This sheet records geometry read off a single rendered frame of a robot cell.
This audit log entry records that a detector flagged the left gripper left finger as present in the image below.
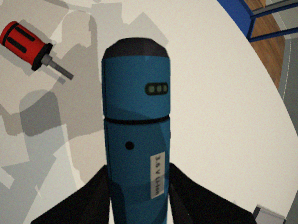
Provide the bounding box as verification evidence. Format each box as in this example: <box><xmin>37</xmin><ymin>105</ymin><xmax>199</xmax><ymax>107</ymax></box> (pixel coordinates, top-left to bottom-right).
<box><xmin>30</xmin><ymin>165</ymin><xmax>110</xmax><ymax>224</ymax></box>

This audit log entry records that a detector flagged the dark blue electric screwdriver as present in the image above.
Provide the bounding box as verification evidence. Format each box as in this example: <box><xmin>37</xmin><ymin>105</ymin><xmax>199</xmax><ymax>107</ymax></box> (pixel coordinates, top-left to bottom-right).
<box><xmin>101</xmin><ymin>37</ymin><xmax>171</xmax><ymax>224</ymax></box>

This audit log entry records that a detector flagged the grey rectangular tray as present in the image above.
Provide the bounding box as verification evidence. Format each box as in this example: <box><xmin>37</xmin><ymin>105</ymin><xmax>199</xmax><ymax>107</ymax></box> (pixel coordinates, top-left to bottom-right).
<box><xmin>253</xmin><ymin>207</ymin><xmax>287</xmax><ymax>224</ymax></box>

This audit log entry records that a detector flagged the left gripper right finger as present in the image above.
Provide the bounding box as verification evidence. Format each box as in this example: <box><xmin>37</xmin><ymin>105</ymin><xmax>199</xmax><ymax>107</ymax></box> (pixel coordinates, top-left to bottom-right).
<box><xmin>168</xmin><ymin>163</ymin><xmax>257</xmax><ymax>224</ymax></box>

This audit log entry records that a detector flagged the red hand screwdriver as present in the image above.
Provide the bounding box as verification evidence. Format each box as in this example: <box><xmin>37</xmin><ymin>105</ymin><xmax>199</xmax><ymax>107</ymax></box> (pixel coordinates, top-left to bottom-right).
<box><xmin>0</xmin><ymin>21</ymin><xmax>70</xmax><ymax>77</ymax></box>

